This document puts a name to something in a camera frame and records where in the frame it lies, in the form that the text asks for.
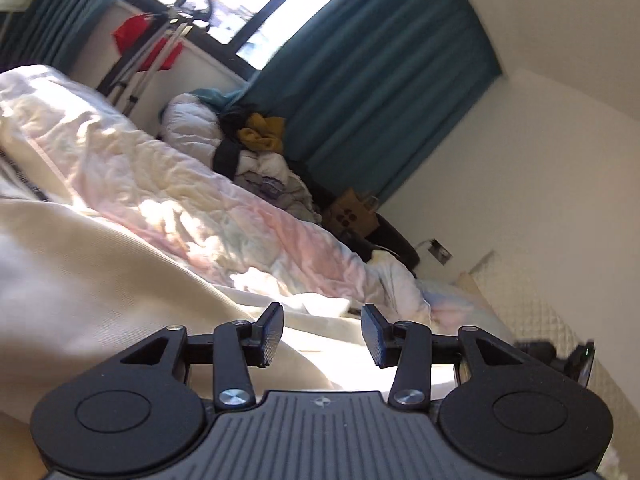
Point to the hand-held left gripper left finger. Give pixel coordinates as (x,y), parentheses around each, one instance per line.
(269,336)

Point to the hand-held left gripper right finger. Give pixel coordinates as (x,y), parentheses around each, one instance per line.
(376,336)

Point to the cream cloth garment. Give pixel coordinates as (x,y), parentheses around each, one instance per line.
(100,290)

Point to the pile of white clothes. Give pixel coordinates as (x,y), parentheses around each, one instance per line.
(270,180)

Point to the white quilted headboard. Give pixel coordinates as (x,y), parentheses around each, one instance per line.
(540,305)

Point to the black bag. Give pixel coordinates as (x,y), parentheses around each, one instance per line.
(392,240)

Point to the brown paper bag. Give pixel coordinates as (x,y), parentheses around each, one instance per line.
(350,215)

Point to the pink white quilted blanket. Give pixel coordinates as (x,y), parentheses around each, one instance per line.
(165,180)

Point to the mustard yellow cloth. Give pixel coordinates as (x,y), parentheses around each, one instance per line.
(260,132)

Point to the white rolled duvet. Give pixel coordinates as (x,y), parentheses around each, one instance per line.
(190,121)

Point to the light teal cloth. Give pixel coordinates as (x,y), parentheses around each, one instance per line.
(215,96)

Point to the wide teal curtain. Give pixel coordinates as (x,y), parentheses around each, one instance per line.
(375,85)

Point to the striped cloth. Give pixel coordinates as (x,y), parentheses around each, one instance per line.
(20,180)

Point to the metal tripod stand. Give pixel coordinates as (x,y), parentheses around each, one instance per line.
(145,60)

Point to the black framed window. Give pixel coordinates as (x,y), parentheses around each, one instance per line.
(280,5)

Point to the red cloth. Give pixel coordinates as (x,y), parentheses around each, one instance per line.
(131,31)

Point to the narrow teal curtain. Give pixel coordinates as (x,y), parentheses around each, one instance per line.
(55,15)

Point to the wall socket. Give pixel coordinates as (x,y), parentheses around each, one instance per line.
(442,251)

